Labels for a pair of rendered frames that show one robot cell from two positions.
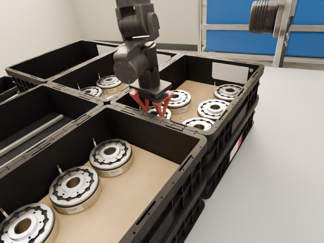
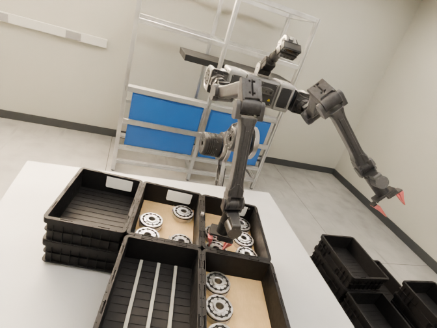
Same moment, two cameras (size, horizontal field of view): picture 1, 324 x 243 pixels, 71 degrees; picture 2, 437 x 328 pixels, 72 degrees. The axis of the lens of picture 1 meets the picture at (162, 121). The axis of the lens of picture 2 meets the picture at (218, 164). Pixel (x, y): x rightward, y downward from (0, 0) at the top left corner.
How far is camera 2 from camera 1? 101 cm
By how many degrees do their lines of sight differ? 44
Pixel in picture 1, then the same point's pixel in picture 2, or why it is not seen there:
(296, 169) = (276, 265)
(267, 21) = (216, 150)
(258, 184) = not seen: hidden behind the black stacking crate
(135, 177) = (236, 293)
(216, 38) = (138, 133)
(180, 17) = (75, 92)
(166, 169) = (245, 283)
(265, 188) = not seen: hidden behind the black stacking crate
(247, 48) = (167, 146)
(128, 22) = (233, 204)
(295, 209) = (286, 287)
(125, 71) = (235, 232)
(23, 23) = not seen: outside the picture
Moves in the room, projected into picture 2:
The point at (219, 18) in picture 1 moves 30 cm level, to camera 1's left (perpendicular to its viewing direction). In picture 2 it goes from (142, 116) to (114, 116)
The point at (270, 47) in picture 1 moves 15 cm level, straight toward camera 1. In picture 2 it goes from (186, 148) to (188, 155)
